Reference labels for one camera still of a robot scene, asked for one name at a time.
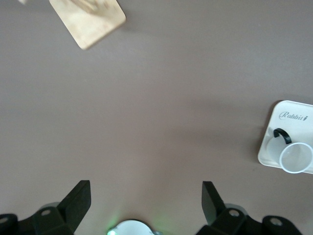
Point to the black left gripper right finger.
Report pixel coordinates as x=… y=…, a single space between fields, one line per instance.
x=220 y=215

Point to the cream rabbit print tray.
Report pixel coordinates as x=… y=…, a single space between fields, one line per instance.
x=300 y=129

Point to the wooden cup rack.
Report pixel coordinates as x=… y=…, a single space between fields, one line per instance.
x=93 y=24

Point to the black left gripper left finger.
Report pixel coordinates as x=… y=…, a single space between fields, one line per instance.
x=71 y=210

